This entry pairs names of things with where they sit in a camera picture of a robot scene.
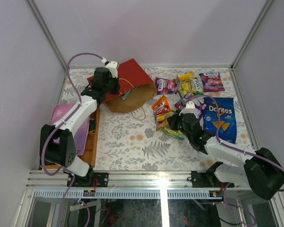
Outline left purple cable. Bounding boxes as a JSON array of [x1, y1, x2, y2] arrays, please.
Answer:
[[41, 52, 107, 227]]

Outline aluminium front rail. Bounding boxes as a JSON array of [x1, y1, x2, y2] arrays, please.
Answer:
[[26, 170, 281, 190]]

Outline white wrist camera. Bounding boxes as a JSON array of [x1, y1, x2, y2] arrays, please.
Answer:
[[179, 101, 195, 115], [101, 57, 119, 78]]

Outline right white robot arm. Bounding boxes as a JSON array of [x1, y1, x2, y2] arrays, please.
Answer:
[[167, 113, 284, 200]]

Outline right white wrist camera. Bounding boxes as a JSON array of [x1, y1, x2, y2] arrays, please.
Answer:
[[179, 101, 195, 115]]

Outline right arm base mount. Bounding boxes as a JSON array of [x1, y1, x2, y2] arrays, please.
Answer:
[[191, 171, 227, 188]]

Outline orange candy bag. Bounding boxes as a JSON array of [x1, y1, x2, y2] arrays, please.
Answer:
[[152, 95, 172, 131]]

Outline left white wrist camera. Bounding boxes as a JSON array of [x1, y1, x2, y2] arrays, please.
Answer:
[[101, 57, 119, 78]]

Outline purple candy bag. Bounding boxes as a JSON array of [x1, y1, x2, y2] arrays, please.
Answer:
[[174, 93, 208, 121], [199, 72, 225, 92], [155, 77, 179, 95]]

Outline purple pink cloth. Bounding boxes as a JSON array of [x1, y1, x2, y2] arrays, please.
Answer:
[[51, 103, 89, 156]]

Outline red paper bag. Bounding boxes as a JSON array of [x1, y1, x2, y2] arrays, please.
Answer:
[[87, 58, 156, 121]]

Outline blue silver chips bag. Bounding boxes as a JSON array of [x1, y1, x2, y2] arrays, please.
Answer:
[[203, 97, 237, 143]]

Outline yellow green candy bag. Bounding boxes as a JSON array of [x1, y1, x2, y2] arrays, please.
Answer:
[[162, 127, 184, 140]]

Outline teal candy bag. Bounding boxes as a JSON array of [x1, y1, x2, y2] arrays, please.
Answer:
[[120, 87, 137, 100]]

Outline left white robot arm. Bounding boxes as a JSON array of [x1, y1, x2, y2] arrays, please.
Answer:
[[40, 62, 120, 187]]

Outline yellow snack bag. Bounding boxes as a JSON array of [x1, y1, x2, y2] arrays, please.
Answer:
[[177, 71, 195, 82]]

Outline wooden tray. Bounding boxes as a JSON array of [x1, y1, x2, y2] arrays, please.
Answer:
[[41, 108, 100, 170]]

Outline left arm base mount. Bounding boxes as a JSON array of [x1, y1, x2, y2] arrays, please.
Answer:
[[71, 172, 109, 188]]

